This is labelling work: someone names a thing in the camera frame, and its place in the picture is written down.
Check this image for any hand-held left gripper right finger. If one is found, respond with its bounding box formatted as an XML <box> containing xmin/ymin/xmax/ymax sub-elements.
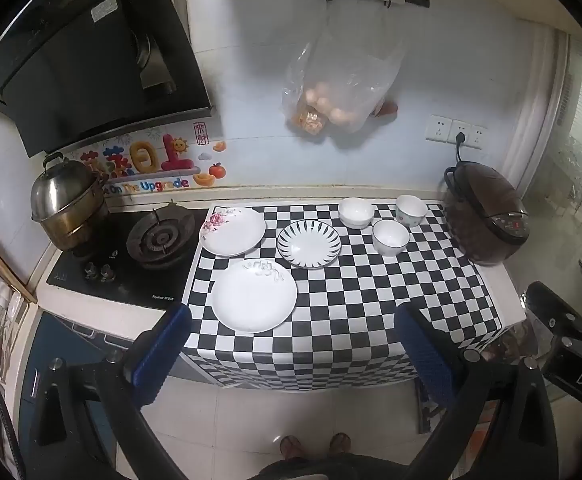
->
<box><xmin>395</xmin><ymin>303</ymin><xmax>560</xmax><ymax>480</ymax></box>

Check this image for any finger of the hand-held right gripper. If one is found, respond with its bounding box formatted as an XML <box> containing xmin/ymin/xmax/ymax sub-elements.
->
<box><xmin>525</xmin><ymin>281</ymin><xmax>582</xmax><ymax>332</ymax></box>

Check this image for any person's foot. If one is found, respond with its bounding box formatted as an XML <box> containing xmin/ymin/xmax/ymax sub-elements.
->
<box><xmin>330</xmin><ymin>432</ymin><xmax>352</xmax><ymax>458</ymax></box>
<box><xmin>279</xmin><ymin>435</ymin><xmax>302</xmax><ymax>460</ymax></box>

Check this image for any person's dark clothing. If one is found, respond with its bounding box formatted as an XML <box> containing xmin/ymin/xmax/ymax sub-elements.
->
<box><xmin>258</xmin><ymin>454</ymin><xmax>416</xmax><ymax>480</ymax></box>

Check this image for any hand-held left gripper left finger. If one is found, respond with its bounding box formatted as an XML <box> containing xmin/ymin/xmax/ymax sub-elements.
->
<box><xmin>18</xmin><ymin>302</ymin><xmax>194</xmax><ymax>480</ymax></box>

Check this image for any blue kitchen cabinet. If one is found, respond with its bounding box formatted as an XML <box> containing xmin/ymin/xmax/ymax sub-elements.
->
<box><xmin>18</xmin><ymin>310</ymin><xmax>122</xmax><ymax>480</ymax></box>

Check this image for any person's right foot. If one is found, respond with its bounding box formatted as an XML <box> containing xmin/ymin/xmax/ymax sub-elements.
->
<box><xmin>330</xmin><ymin>432</ymin><xmax>352</xmax><ymax>458</ymax></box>

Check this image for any wooden board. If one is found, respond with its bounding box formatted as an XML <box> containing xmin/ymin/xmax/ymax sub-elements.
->
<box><xmin>0</xmin><ymin>214</ymin><xmax>38</xmax><ymax>305</ymax></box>

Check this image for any white bowl with black rim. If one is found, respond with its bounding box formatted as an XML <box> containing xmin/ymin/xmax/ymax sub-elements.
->
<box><xmin>372</xmin><ymin>219</ymin><xmax>410</xmax><ymax>256</ymax></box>

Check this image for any white door frame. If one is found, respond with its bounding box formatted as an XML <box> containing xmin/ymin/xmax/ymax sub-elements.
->
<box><xmin>500</xmin><ymin>25</ymin><xmax>572</xmax><ymax>198</ymax></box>

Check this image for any clear plastic bag of eggs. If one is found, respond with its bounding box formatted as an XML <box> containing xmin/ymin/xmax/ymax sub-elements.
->
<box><xmin>282</xmin><ymin>10</ymin><xmax>404</xmax><ymax>136</ymax></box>

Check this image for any white plate with pink flowers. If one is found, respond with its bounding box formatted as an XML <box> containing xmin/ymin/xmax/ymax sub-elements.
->
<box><xmin>200</xmin><ymin>206</ymin><xmax>268</xmax><ymax>257</ymax></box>

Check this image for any brown rice cooker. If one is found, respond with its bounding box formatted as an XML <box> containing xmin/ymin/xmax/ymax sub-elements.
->
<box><xmin>443</xmin><ymin>160</ymin><xmax>530</xmax><ymax>267</ymax></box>

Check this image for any stainless steel steamer pot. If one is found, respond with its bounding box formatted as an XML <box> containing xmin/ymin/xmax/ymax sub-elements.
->
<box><xmin>30</xmin><ymin>152</ymin><xmax>112</xmax><ymax>254</ymax></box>

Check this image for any person's left foot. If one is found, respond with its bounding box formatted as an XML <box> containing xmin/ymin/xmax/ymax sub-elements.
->
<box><xmin>279</xmin><ymin>435</ymin><xmax>302</xmax><ymax>460</ymax></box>

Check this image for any black gas stove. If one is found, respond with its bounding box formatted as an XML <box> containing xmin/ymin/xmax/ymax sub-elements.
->
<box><xmin>46</xmin><ymin>204</ymin><xmax>210</xmax><ymax>311</ymax></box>

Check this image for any plain white bowl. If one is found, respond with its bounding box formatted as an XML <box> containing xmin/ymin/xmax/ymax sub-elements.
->
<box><xmin>339</xmin><ymin>197</ymin><xmax>375</xmax><ymax>229</ymax></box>

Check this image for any white plate with grey flowers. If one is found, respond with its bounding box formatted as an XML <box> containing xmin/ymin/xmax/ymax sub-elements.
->
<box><xmin>212</xmin><ymin>259</ymin><xmax>298</xmax><ymax>333</ymax></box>

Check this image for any white bowl with blue pattern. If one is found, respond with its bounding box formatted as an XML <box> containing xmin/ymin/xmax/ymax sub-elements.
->
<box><xmin>396</xmin><ymin>194</ymin><xmax>428</xmax><ymax>226</ymax></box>

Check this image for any black and white checkered cloth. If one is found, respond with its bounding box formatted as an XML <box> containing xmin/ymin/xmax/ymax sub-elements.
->
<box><xmin>181</xmin><ymin>202</ymin><xmax>504</xmax><ymax>392</ymax></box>

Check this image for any black range hood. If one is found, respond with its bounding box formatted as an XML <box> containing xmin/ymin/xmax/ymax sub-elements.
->
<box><xmin>0</xmin><ymin>0</ymin><xmax>214</xmax><ymax>159</ymax></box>

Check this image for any colourful wall sticker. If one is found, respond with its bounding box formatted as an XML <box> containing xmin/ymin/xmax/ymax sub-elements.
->
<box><xmin>73</xmin><ymin>120</ymin><xmax>228</xmax><ymax>196</ymax></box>

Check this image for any white plate with dark stripes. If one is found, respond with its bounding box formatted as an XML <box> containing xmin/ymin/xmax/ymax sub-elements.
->
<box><xmin>277</xmin><ymin>220</ymin><xmax>342</xmax><ymax>270</ymax></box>

